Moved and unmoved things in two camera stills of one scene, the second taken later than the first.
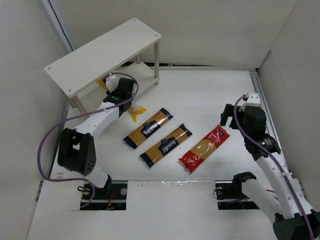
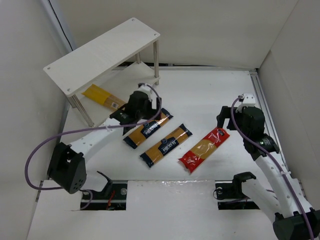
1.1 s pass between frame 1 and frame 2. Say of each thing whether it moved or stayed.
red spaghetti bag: stayed
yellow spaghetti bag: moved
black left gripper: moved
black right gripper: stayed
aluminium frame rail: stayed
